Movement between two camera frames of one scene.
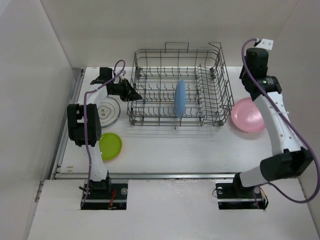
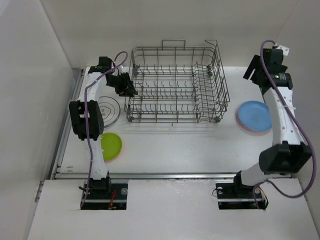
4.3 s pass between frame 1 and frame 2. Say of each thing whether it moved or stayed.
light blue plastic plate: moved
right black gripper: moved
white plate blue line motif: stayed
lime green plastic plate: stayed
